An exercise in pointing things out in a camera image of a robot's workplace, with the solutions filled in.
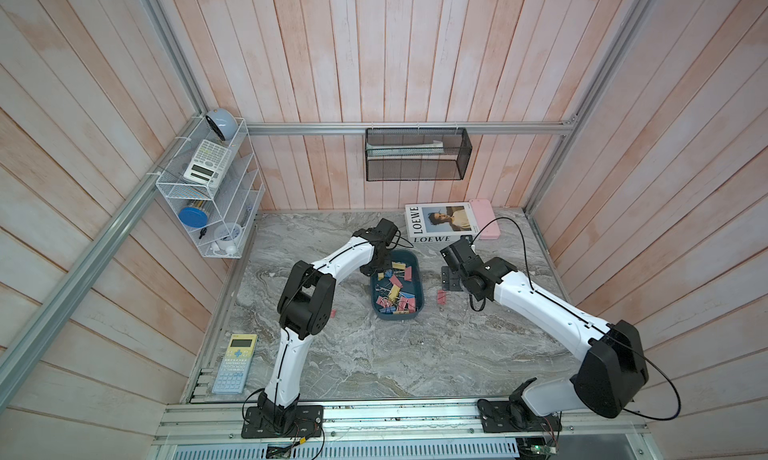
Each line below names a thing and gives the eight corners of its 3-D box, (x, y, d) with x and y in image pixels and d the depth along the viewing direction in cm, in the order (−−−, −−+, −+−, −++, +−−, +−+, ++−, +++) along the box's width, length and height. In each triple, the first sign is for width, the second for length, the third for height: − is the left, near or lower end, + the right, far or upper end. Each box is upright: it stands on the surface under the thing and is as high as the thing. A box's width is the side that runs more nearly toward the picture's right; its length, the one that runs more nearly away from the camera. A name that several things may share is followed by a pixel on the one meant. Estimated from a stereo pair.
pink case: (480, 239, 112) (481, 235, 110) (469, 202, 125) (470, 198, 123) (500, 239, 112) (502, 235, 110) (487, 202, 125) (489, 198, 123)
